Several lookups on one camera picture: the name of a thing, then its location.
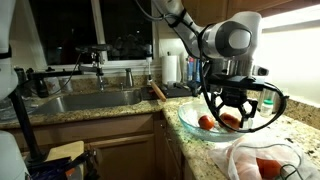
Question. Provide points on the under cabinet light strip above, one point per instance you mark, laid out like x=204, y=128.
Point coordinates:
x=290, y=20

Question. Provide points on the white mug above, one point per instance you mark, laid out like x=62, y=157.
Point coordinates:
x=50, y=85

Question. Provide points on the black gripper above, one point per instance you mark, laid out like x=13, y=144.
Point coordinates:
x=233, y=97

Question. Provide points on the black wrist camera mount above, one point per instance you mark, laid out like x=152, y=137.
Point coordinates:
x=233, y=81

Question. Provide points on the clear glass bowl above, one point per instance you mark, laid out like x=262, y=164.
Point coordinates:
x=190, y=116

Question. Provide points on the white bottle green cap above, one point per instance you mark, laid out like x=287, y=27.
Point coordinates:
x=266, y=108

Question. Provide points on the wooden wall cabinets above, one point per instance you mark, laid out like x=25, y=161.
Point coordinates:
x=213, y=8

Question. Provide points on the kitchen faucet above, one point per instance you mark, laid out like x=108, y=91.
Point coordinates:
x=99, y=71

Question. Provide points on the white rounded base cover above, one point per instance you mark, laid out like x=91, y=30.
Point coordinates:
x=10, y=156

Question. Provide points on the beige wooden block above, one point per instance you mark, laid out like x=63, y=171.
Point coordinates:
x=65, y=150

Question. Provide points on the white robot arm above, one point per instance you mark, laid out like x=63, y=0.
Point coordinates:
x=233, y=36

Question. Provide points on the black counter tray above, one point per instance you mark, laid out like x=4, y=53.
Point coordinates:
x=178, y=90

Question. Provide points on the wooden base cabinets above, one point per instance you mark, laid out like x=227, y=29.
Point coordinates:
x=120, y=146

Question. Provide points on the stainless steel sink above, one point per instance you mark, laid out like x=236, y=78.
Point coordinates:
x=90, y=100

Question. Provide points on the steel soap dispenser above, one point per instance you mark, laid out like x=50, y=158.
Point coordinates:
x=129, y=78

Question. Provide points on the tomato with green sticker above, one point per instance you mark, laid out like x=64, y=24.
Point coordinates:
x=230, y=120

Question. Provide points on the black horizontal bar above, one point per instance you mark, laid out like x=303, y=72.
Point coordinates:
x=53, y=73

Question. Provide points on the black stand pole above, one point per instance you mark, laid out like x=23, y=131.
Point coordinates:
x=25, y=126

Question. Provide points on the black equipment with orange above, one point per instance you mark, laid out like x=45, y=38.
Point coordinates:
x=50, y=168

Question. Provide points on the dark bottle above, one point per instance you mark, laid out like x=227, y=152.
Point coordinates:
x=40, y=88

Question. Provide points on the pale orange tomato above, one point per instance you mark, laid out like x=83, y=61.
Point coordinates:
x=241, y=163

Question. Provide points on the dark window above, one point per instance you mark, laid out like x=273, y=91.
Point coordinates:
x=66, y=30

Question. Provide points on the white paper towel roll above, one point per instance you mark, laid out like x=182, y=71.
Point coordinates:
x=169, y=69

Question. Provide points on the blue spray bottle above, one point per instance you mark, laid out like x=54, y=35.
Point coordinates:
x=198, y=71
x=190, y=70

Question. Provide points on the translucent plastic bag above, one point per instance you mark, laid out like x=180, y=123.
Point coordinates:
x=290, y=168

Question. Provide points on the grey cup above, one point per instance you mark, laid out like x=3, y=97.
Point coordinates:
x=66, y=85

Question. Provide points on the red tomato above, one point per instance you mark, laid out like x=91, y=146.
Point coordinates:
x=268, y=167
x=206, y=122

